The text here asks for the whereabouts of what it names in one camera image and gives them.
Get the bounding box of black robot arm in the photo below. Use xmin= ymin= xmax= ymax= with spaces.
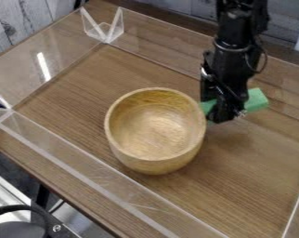
xmin=201 ymin=0 xmax=271 ymax=124

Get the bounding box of black cable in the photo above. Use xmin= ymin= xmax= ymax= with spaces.
xmin=0 ymin=204 xmax=51 ymax=238

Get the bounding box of clear acrylic front wall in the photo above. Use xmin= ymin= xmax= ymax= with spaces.
xmin=0 ymin=109 xmax=228 ymax=238

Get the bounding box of grey metal base plate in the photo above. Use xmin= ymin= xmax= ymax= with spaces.
xmin=0 ymin=221 xmax=81 ymax=238

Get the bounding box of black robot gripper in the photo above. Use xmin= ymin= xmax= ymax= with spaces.
xmin=201 ymin=40 xmax=264 ymax=124

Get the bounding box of brown wooden bowl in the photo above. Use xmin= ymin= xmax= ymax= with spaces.
xmin=104 ymin=87 xmax=207 ymax=175

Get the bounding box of clear acrylic corner bracket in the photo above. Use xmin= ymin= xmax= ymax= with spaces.
xmin=79 ymin=7 xmax=124 ymax=44

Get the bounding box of green rectangular block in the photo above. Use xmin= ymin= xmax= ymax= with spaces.
xmin=200 ymin=88 xmax=269 ymax=118

